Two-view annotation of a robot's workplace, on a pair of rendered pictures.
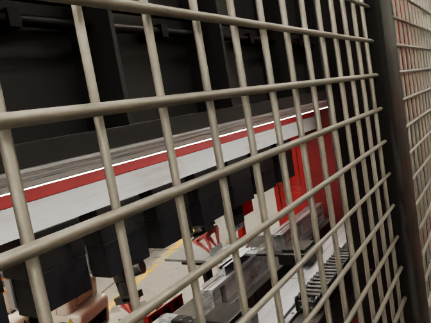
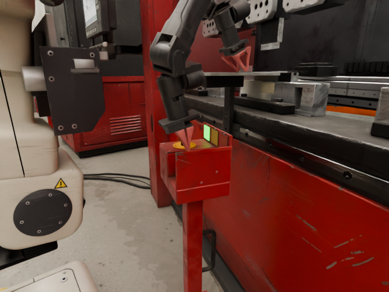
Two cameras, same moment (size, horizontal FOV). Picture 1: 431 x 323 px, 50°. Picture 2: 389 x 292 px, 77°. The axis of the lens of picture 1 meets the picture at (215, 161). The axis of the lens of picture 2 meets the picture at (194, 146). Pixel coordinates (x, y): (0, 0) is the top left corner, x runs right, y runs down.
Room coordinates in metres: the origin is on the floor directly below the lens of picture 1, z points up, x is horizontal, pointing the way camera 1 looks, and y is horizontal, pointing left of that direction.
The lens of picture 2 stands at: (1.28, 0.90, 1.00)
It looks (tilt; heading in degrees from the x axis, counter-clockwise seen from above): 17 degrees down; 305
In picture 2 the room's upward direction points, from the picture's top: straight up
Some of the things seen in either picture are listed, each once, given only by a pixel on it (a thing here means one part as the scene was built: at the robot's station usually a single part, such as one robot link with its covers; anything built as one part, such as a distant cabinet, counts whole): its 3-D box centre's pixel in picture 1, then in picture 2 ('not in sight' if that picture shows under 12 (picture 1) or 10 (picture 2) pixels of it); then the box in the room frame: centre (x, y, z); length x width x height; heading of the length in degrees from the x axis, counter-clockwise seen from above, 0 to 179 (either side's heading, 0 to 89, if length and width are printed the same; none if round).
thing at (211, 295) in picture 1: (236, 279); (275, 94); (1.55, 0.00, 0.92); 0.39 x 0.06 x 0.10; 147
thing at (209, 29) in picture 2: (276, 160); (216, 18); (1.96, -0.26, 1.26); 0.15 x 0.09 x 0.17; 147
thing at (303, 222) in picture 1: (299, 226); (205, 86); (2.06, -0.33, 0.92); 0.50 x 0.06 x 0.10; 147
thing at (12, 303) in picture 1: (46, 264); not in sight; (0.95, 0.39, 1.26); 0.15 x 0.09 x 0.17; 147
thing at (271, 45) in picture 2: (234, 218); (270, 35); (1.60, -0.03, 1.13); 0.10 x 0.02 x 0.10; 147
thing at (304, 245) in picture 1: (279, 251); (301, 69); (1.51, -0.16, 1.01); 0.26 x 0.12 x 0.05; 57
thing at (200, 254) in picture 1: (206, 252); (232, 73); (1.68, 0.09, 1.00); 0.26 x 0.18 x 0.01; 57
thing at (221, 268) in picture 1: (235, 260); (274, 76); (1.56, -0.01, 0.99); 0.20 x 0.03 x 0.03; 147
